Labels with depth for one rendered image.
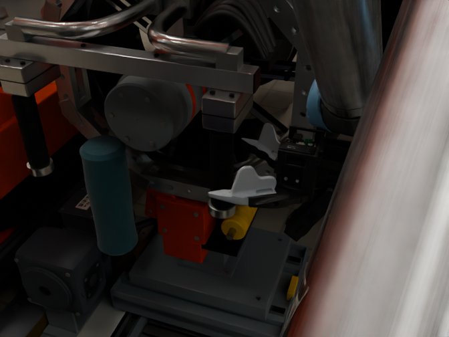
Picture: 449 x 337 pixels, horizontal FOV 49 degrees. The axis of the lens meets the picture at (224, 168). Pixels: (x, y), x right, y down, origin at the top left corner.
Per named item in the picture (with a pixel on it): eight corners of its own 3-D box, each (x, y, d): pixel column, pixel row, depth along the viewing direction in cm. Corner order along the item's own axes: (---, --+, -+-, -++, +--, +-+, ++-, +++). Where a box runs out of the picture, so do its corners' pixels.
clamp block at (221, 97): (253, 106, 75) (254, 73, 72) (235, 135, 68) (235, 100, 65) (222, 101, 77) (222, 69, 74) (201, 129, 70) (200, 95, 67)
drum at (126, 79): (220, 107, 101) (219, 41, 93) (178, 163, 84) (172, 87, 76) (157, 97, 105) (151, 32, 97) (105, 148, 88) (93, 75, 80)
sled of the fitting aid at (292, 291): (306, 265, 160) (309, 243, 154) (278, 359, 132) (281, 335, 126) (165, 231, 173) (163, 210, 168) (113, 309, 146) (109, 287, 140)
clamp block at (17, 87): (62, 75, 85) (56, 46, 82) (29, 98, 78) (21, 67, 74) (37, 71, 86) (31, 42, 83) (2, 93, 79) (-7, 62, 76)
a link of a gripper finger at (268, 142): (256, 108, 78) (295, 133, 72) (255, 140, 81) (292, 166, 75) (240, 114, 77) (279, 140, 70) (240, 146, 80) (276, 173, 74)
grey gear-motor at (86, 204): (160, 255, 164) (151, 168, 145) (92, 360, 132) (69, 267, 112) (111, 242, 169) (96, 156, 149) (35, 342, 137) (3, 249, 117)
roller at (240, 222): (274, 176, 132) (276, 158, 129) (241, 250, 109) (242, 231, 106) (254, 172, 134) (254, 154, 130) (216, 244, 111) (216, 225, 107)
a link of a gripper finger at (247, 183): (207, 164, 65) (272, 153, 67) (208, 200, 69) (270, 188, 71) (214, 178, 63) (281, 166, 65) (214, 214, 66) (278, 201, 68)
